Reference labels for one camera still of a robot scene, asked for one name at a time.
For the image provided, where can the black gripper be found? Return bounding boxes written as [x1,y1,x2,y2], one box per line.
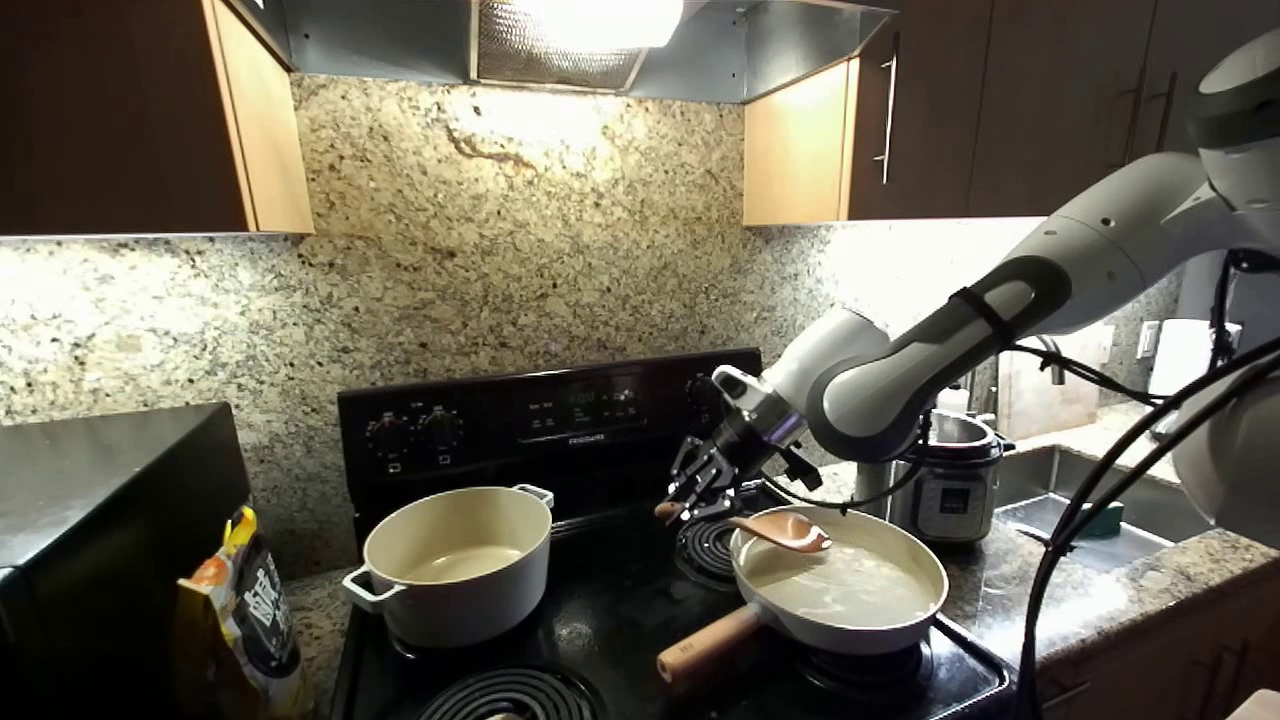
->
[666,365,821,526]

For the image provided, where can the wooden spoon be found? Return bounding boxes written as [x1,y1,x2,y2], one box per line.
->
[653,497,838,555]

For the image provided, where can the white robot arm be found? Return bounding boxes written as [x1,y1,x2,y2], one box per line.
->
[661,28,1280,522]

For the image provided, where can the black electric stove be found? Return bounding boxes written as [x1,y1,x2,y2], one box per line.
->
[325,352,1017,720]

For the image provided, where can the stainless pressure cooker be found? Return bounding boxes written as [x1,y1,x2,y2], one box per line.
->
[889,409,1008,545]

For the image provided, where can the steel kitchen sink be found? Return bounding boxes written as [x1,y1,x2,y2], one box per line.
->
[995,445,1207,574]

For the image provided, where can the green sponge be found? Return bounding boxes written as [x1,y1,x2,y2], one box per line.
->
[1078,501,1126,541]

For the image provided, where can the steel range hood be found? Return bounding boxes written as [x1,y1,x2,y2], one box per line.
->
[233,0,897,103]

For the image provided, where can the yellow black snack bag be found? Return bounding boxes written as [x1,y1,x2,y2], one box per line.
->
[172,506,305,720]

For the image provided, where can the white paper towel roll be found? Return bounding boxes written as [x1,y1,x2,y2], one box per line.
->
[1150,321,1212,396]

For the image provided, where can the black microwave oven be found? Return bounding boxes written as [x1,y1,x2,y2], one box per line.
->
[0,404,247,720]

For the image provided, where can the cream frying pan wooden handle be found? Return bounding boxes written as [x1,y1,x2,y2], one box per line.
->
[656,506,949,690]

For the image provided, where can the cream pot with handles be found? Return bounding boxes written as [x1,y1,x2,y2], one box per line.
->
[346,485,556,650]

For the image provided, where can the left wooden wall cabinet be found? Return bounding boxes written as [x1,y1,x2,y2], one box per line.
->
[0,0,311,237]

